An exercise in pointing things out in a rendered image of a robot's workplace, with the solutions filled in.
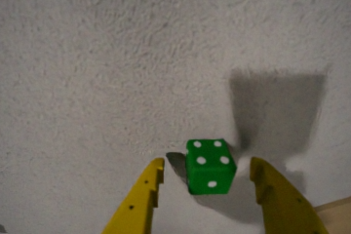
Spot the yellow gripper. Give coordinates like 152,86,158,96
100,157,330,234

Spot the tan flat board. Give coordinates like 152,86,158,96
314,196,351,234

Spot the green die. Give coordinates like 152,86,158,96
185,139,238,195

